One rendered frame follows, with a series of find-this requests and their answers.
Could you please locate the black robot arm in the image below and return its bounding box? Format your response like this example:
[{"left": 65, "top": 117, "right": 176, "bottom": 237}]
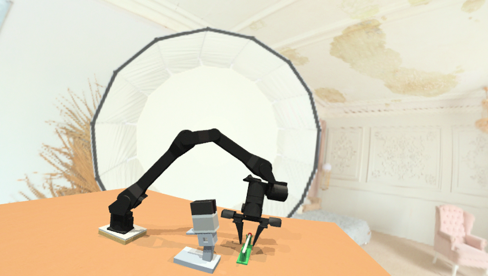
[{"left": 107, "top": 128, "right": 289, "bottom": 235}]

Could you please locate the white tapered rod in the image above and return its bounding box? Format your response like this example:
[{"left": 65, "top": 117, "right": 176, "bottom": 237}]
[{"left": 242, "top": 233, "right": 252, "bottom": 254}]

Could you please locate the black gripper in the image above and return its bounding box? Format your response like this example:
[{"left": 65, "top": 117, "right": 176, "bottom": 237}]
[{"left": 220, "top": 195, "right": 281, "bottom": 246}]

